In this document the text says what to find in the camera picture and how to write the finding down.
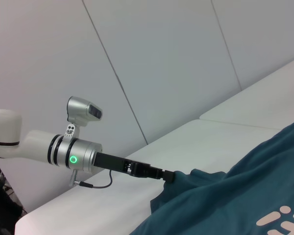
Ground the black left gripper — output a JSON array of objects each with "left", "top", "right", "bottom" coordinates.
[{"left": 94, "top": 151, "right": 176, "bottom": 184}]

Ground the teal t-shirt with FREE print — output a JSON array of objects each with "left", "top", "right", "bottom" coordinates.
[{"left": 129, "top": 114, "right": 294, "bottom": 235}]

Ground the dark clutter beside table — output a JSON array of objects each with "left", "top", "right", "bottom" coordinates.
[{"left": 0, "top": 155, "right": 28, "bottom": 235}]

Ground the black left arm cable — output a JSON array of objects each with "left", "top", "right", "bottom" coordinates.
[{"left": 74, "top": 170, "right": 114, "bottom": 189}]

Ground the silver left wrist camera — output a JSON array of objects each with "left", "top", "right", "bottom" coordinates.
[{"left": 64, "top": 95, "right": 103, "bottom": 143}]

